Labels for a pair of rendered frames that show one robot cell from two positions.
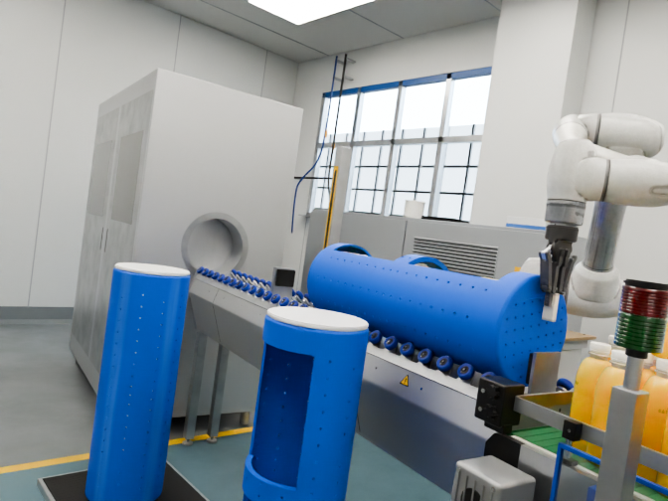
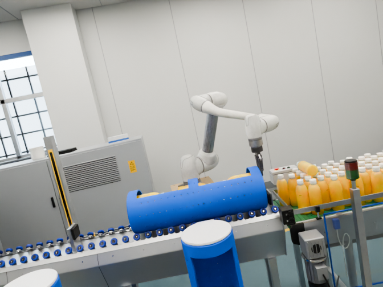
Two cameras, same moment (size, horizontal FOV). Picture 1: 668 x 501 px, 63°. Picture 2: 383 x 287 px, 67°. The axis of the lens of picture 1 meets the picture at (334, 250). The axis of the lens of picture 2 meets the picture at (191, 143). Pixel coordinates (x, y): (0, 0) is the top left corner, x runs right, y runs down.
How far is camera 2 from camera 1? 144 cm
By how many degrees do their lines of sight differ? 55
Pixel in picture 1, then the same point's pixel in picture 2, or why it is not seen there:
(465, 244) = (94, 160)
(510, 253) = (122, 156)
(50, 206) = not seen: outside the picture
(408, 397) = not seen: hidden behind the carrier
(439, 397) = (247, 229)
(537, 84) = (68, 62)
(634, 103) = (116, 66)
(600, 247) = (212, 143)
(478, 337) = (259, 199)
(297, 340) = (226, 245)
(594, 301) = (212, 163)
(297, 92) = not seen: outside the picture
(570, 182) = (259, 131)
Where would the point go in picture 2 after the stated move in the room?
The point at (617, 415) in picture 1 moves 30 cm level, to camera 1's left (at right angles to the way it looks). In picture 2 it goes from (356, 196) to (350, 221)
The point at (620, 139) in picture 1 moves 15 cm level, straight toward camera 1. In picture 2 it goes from (219, 102) to (230, 101)
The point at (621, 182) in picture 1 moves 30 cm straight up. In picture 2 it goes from (270, 125) to (263, 80)
